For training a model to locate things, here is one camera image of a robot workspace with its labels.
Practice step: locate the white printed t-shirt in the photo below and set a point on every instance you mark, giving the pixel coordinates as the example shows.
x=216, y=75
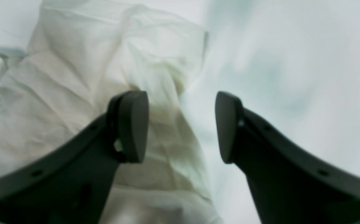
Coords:
x=81, y=54

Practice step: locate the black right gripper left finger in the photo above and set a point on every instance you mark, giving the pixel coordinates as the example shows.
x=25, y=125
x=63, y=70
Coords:
x=71, y=184

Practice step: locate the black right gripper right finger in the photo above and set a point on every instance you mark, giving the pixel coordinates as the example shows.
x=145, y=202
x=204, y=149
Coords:
x=288, y=185

